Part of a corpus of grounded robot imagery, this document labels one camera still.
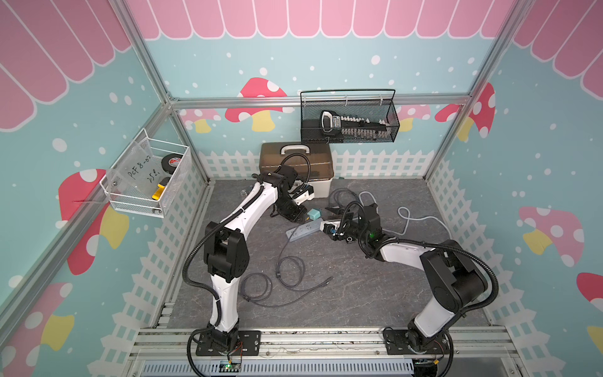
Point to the grey power strip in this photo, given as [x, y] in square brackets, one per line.
[305, 230]

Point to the black wire mesh basket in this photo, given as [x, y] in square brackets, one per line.
[373, 104]

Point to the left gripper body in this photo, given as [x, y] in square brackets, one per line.
[287, 207]

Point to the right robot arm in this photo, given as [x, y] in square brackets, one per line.
[459, 281]

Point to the teal usb charger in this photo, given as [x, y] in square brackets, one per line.
[313, 214]

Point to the clear wall bin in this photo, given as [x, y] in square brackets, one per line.
[131, 181]

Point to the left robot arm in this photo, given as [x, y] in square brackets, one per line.
[225, 248]

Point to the yellow tool in bin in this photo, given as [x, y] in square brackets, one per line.
[160, 189]

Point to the black tape roll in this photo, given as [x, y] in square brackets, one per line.
[171, 162]

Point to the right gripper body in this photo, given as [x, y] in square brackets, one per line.
[352, 229]

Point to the socket set in basket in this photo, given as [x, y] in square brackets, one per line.
[348, 128]

